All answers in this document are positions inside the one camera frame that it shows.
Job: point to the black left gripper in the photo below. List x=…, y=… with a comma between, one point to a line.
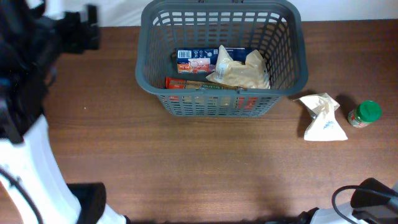
x=86, y=39

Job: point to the red spaghetti packet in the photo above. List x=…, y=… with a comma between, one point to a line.
x=173, y=83

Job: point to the blue and white carton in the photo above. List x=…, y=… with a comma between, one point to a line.
x=202, y=60

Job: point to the clear bag of rice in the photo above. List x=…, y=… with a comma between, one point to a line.
x=250, y=74

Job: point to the grey plastic basket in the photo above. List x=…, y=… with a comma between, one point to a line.
x=169, y=28

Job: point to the green-lidded jar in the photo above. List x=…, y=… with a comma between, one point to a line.
x=364, y=114

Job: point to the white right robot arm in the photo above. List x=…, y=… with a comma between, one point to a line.
x=371, y=202

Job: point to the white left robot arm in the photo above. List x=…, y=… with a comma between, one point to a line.
x=31, y=43

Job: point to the crumpled beige paper bag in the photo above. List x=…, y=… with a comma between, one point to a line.
x=324, y=126

